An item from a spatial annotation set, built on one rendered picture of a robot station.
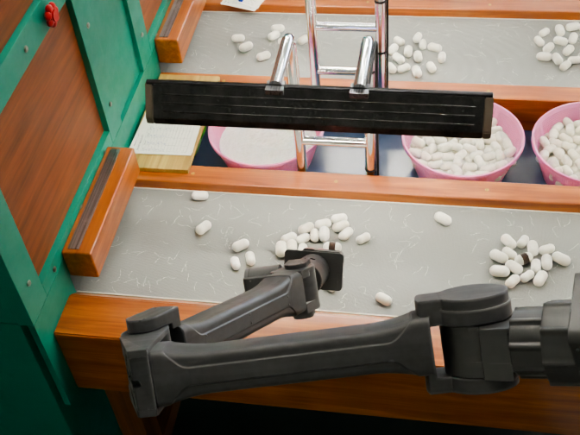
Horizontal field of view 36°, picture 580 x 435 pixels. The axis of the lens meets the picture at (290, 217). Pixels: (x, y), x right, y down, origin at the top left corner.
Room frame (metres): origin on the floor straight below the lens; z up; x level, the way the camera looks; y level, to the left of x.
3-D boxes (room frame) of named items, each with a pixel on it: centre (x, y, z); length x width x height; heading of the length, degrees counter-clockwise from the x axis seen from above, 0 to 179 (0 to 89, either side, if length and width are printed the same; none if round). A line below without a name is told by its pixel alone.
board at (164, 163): (1.63, 0.24, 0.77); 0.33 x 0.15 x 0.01; 166
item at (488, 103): (1.26, -0.07, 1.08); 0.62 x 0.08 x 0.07; 76
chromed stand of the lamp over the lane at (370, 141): (1.34, -0.09, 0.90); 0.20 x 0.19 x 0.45; 76
